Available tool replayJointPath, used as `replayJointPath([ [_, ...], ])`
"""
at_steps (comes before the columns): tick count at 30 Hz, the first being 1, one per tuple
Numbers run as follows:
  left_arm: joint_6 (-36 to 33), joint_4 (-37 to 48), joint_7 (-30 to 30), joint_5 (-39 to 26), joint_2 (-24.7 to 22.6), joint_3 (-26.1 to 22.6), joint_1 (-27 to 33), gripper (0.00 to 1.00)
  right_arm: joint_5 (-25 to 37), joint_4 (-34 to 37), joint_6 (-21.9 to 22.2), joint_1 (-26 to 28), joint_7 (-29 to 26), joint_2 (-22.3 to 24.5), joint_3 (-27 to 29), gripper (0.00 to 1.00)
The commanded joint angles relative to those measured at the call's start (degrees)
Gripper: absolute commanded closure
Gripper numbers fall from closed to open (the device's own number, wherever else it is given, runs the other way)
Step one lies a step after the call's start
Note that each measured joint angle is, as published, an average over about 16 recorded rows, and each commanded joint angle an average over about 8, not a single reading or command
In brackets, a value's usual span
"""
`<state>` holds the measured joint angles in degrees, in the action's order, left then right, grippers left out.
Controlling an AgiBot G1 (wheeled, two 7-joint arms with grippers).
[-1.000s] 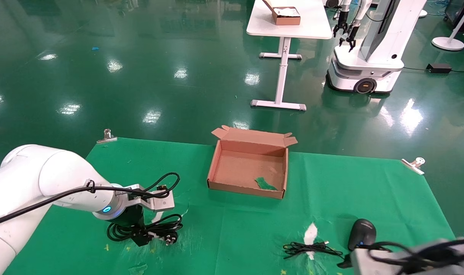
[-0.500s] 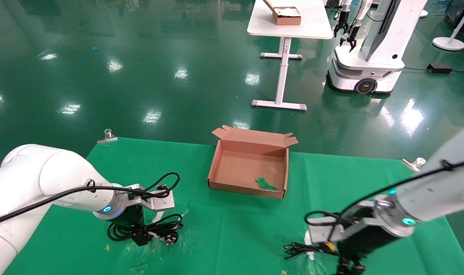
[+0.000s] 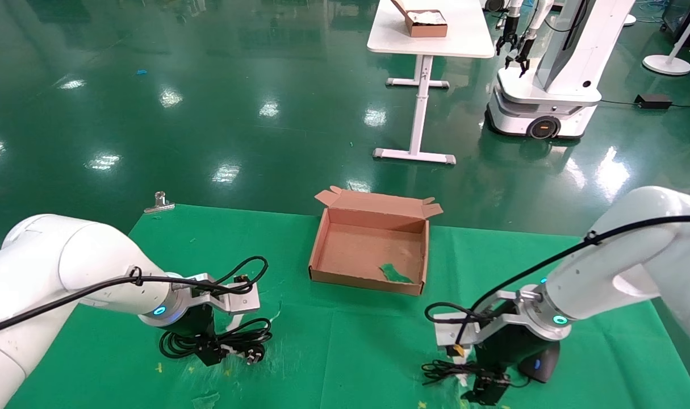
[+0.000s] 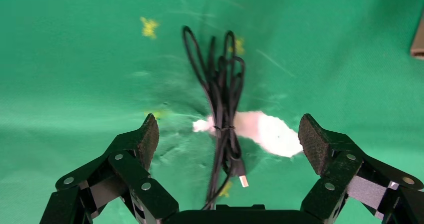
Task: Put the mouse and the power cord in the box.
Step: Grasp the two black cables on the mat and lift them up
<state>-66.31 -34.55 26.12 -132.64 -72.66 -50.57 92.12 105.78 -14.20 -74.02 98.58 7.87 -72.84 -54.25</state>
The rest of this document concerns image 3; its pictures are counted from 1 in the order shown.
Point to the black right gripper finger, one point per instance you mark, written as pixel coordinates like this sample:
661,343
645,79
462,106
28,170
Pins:
484,393
500,380

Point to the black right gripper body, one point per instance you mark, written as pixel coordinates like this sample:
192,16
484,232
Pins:
506,346

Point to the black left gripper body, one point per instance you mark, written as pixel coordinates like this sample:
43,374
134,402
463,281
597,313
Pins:
196,326

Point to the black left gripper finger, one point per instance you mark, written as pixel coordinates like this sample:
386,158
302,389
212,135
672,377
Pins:
221,346
210,357

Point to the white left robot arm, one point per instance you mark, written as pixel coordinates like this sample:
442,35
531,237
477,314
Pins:
61,267

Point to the open brown cardboard box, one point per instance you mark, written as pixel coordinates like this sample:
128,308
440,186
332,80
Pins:
367,255

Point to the small brown cardboard box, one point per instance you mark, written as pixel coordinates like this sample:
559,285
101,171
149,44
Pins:
427,25

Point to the metal cloth clip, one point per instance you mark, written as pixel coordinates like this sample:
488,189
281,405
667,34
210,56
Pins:
160,203

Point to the green table cloth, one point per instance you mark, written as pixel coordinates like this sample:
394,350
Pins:
350,346

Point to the white wheeled background robot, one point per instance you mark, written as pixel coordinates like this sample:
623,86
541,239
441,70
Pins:
555,85

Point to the black floor power brick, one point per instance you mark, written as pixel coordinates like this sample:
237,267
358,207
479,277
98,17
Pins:
653,101

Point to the white standing table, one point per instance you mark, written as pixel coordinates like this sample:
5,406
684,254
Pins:
464,34

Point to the white round floor stand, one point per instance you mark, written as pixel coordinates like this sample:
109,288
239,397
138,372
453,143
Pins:
667,65

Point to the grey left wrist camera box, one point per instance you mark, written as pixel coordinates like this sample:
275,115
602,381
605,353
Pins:
239,301

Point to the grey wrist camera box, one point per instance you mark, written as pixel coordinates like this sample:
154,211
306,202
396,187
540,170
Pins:
450,335
239,301

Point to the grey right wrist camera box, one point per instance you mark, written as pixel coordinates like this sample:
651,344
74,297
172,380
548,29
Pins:
450,335

